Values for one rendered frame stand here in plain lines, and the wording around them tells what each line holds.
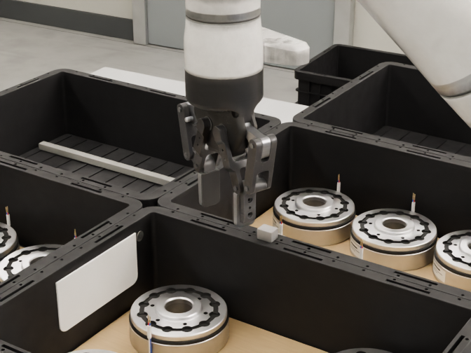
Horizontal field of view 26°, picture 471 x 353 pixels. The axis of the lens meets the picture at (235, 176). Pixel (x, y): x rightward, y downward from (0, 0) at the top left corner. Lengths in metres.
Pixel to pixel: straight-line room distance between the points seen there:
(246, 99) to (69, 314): 0.29
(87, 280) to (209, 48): 0.28
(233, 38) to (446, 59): 0.34
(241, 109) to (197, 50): 0.07
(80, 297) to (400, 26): 0.54
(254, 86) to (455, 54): 0.36
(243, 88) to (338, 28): 3.32
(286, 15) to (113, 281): 3.35
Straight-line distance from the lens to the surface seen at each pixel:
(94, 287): 1.07
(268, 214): 1.33
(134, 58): 4.60
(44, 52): 4.75
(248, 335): 1.09
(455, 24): 0.62
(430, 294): 0.98
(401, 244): 1.21
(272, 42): 0.98
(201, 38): 0.94
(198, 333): 1.03
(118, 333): 1.10
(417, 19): 0.62
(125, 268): 1.10
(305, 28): 4.35
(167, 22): 4.70
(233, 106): 0.95
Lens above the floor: 1.43
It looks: 25 degrees down
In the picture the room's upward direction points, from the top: straight up
